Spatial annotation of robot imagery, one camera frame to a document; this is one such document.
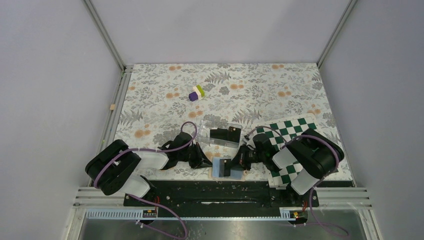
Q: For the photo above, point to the green white chessboard mat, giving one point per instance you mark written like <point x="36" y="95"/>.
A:
<point x="281" y="131"/>

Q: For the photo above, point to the floral table mat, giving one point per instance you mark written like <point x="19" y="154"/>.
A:
<point x="157" y="107"/>

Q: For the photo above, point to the clear plastic card box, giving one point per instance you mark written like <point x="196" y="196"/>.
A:
<point x="206" y="125"/>

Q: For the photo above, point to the green white purple blocks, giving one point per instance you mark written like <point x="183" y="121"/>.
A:
<point x="197" y="93"/>

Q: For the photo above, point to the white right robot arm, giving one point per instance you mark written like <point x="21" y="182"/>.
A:
<point x="307" y="158"/>

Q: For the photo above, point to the aluminium frame rail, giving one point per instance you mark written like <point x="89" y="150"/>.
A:
<point x="115" y="109"/>

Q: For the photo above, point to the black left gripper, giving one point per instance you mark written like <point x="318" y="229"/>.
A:
<point x="199" y="162"/>

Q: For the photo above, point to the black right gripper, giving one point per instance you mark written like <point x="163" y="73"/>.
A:
<point x="240" y="161"/>

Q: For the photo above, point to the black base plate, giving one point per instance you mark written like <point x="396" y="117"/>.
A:
<point x="239" y="199"/>

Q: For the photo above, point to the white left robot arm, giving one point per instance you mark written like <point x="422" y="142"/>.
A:
<point x="112" y="170"/>

